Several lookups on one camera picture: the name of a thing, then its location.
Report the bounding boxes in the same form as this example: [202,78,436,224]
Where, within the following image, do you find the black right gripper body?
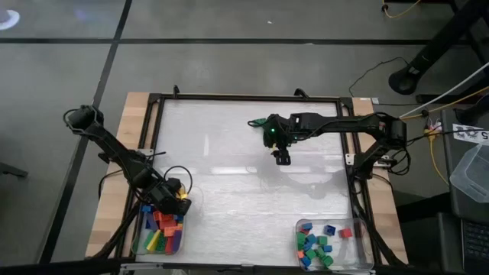
[261,113,303,152]

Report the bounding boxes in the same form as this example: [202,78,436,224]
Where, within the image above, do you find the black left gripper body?
[151,183,193,216]

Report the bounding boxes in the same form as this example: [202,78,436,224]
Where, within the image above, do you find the yellow block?
[147,229,162,252]

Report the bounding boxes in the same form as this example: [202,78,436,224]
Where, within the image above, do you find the white plastic surface sheet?
[152,99,355,265]

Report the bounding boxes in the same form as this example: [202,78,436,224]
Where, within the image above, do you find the clear plastic bin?
[131,186,186,256]
[293,217,376,273]

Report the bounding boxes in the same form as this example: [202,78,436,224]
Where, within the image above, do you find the white connector box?
[376,155,397,168]

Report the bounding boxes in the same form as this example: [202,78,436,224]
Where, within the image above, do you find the white power plugs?
[421,116,443,135]

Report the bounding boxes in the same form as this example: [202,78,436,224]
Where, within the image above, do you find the black furniture leg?
[0,162,31,180]

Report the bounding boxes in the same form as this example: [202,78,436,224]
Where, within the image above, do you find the black equipment case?
[397,108,489,275]

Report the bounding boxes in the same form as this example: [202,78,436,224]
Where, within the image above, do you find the white paper label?
[452,122,489,145]

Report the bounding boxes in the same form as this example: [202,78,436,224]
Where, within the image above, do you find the clear plastic tub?
[449,141,489,204]

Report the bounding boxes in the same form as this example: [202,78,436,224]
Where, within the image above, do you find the black stand leg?
[453,93,489,126]

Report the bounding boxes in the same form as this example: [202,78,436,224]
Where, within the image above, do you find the black keyboard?
[460,217,489,265]

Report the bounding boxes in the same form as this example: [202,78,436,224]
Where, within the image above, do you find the white round floor marker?
[0,9,21,31]

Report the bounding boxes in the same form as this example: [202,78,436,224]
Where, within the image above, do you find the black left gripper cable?
[163,165,194,200]

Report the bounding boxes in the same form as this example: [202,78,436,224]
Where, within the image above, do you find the thin black cable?
[345,56,410,99]

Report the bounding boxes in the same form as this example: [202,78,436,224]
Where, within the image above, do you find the black bottom rail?
[0,257,129,275]

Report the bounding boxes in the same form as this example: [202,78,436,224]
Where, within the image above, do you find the yellow cable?
[400,86,489,121]
[423,128,451,187]
[381,0,422,20]

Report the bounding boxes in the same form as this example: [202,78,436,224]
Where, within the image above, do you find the white cable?
[397,60,489,120]

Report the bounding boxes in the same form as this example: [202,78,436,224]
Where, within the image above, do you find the black camera stand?
[387,0,489,96]

